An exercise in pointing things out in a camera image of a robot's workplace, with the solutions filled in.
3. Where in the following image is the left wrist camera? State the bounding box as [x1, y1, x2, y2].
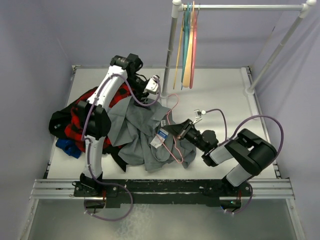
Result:
[144, 75, 159, 95]

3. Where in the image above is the aluminium frame rail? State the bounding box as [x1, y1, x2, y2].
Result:
[30, 179, 295, 199]

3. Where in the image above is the teal hanger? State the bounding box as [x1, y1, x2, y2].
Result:
[180, 2, 190, 90]

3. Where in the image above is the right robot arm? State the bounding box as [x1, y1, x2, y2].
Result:
[164, 119, 278, 196]

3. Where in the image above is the blue garment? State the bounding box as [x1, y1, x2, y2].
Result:
[55, 138, 82, 159]

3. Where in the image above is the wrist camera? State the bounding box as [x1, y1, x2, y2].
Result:
[193, 109, 207, 125]
[144, 75, 159, 95]

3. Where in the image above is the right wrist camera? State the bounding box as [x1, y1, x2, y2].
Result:
[193, 109, 207, 125]

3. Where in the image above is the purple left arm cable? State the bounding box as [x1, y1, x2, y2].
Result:
[81, 73, 161, 222]

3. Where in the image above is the white blue hang tag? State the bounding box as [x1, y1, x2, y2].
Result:
[150, 128, 169, 149]

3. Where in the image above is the pink plastic hanger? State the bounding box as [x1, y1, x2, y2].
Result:
[189, 2, 199, 89]

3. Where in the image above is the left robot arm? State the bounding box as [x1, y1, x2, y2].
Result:
[76, 53, 149, 196]

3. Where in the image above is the white clothes rack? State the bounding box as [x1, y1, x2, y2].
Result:
[158, 0, 318, 101]

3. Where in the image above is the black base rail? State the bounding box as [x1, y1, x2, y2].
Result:
[72, 179, 253, 209]

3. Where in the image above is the grey button-up shirt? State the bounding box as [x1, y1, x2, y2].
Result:
[107, 97, 197, 172]

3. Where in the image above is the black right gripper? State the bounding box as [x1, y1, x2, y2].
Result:
[163, 118, 207, 152]

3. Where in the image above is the red black plaid shirt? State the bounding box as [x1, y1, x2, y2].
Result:
[64, 83, 131, 153]

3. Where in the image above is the yellow hanger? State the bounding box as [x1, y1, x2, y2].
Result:
[173, 16, 185, 90]

